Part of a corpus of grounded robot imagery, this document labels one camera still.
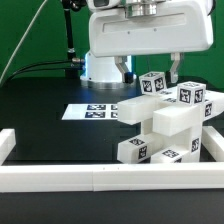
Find white chair seat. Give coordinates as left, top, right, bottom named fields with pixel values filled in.
left=148, top=104, right=202, bottom=163

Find white tagged cube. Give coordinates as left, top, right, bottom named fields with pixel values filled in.
left=177, top=81, right=206, bottom=106
left=139, top=71, right=167, bottom=95

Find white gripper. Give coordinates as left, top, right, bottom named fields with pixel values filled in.
left=88, top=0, right=214, bottom=84

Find white U-shaped obstacle frame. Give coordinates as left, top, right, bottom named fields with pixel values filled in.
left=0, top=129, right=224, bottom=192

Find white tag base sheet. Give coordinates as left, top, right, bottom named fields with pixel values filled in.
left=62, top=104, right=118, bottom=120

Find black camera stand pole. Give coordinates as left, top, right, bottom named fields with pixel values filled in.
left=59, top=0, right=88, bottom=80

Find grey white cable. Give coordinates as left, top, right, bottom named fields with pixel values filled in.
left=0, top=0, right=50, bottom=88

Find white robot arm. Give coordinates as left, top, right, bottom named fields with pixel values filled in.
left=83, top=0, right=216, bottom=88

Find black cables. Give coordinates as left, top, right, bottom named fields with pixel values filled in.
left=4, top=58, right=85, bottom=85

